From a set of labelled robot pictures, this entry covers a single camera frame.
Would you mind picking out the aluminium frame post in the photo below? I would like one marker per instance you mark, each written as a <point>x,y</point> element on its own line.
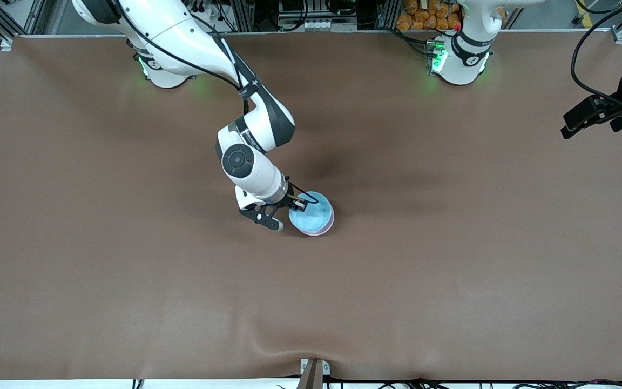
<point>387,13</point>
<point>242,15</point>

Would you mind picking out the orange snack bags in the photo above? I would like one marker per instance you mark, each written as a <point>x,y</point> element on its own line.
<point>427,16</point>

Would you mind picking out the pink bowl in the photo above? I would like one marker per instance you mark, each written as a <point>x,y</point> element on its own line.
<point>322,233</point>

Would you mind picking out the brown table cloth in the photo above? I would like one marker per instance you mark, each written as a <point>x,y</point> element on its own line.
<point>311,302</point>

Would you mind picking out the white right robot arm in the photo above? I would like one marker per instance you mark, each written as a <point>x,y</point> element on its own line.
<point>181,38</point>

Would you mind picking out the brown wooden strut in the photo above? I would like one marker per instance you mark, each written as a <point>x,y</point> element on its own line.
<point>311,375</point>

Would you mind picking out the blue bowl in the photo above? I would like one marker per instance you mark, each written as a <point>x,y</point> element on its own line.
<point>313,216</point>

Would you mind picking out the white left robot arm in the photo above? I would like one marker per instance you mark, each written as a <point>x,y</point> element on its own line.
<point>459,67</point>

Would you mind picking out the white power strip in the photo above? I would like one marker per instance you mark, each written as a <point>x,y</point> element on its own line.
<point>315,25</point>

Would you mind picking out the grey metal bracket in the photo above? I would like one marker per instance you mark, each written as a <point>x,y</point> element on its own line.
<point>326,368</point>

